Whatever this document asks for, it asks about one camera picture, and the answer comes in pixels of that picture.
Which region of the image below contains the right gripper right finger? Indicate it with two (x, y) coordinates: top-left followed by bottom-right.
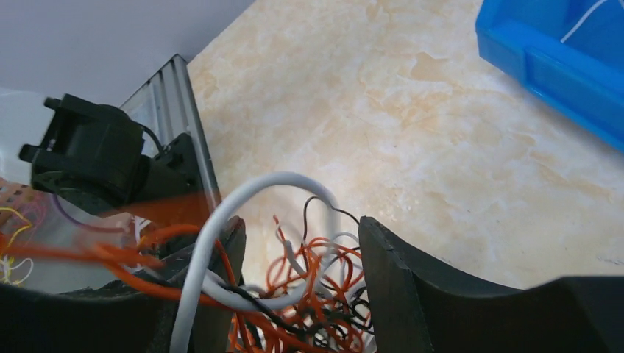
(358, 216), (623, 352)

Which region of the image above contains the orange cable bundle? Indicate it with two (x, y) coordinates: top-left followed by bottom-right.
(0, 214), (376, 353)

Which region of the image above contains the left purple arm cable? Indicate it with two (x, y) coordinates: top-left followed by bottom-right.
(51, 194), (128, 234)

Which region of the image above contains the blue three-compartment bin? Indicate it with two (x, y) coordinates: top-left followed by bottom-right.
(475, 0), (623, 151)

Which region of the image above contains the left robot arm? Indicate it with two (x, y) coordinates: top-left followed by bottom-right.
(18, 94), (205, 222)

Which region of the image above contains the white thin cable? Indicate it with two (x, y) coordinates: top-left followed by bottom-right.
(168, 171), (364, 353)
(559, 0), (610, 44)

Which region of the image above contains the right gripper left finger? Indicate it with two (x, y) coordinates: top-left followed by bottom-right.
(1, 216), (247, 352)

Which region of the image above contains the aluminium front rail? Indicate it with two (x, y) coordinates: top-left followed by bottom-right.
(121, 54), (221, 226)

